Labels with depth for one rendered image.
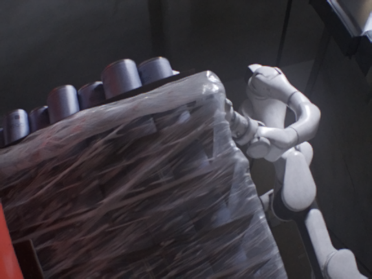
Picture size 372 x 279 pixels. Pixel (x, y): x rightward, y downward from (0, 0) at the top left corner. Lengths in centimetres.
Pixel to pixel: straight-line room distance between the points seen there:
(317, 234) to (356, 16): 162
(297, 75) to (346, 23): 722
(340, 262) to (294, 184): 44
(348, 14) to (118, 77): 229
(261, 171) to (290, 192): 723
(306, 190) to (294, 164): 12
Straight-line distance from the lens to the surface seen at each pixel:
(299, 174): 186
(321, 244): 187
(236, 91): 960
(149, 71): 84
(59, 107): 81
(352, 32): 284
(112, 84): 80
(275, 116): 198
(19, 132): 83
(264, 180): 901
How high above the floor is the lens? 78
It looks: 20 degrees up
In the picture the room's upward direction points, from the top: 21 degrees counter-clockwise
